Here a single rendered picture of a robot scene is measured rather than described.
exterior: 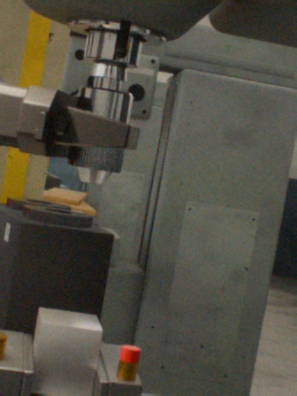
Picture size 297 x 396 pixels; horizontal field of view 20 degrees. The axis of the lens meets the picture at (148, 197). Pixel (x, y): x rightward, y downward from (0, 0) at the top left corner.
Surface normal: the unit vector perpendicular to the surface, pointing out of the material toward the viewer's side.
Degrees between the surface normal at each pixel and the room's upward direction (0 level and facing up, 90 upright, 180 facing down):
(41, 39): 90
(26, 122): 90
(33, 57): 90
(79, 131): 90
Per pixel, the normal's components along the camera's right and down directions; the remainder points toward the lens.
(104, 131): -0.11, 0.04
